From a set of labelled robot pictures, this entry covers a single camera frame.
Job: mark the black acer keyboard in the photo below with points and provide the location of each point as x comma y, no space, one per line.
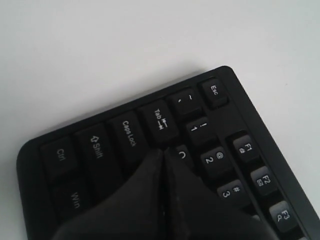
208,119

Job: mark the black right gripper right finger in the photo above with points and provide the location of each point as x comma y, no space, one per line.
196,213

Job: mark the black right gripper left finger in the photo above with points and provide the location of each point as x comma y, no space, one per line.
133,212

